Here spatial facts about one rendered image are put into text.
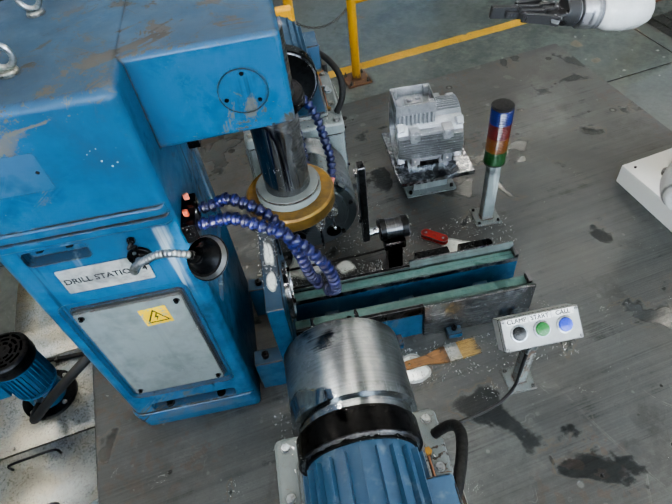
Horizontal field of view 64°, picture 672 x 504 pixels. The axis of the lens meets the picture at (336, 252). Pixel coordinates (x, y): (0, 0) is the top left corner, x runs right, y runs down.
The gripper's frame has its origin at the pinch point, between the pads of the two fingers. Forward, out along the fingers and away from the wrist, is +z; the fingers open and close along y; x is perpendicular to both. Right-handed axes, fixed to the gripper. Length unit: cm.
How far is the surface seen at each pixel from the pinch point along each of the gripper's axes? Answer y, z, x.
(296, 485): 106, 63, 27
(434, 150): 9.3, 14.0, 38.1
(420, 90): -4.5, 17.3, 26.0
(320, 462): 109, 60, 9
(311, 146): 19, 53, 27
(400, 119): 5.2, 25.0, 29.3
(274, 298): 67, 65, 30
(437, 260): 46, 21, 46
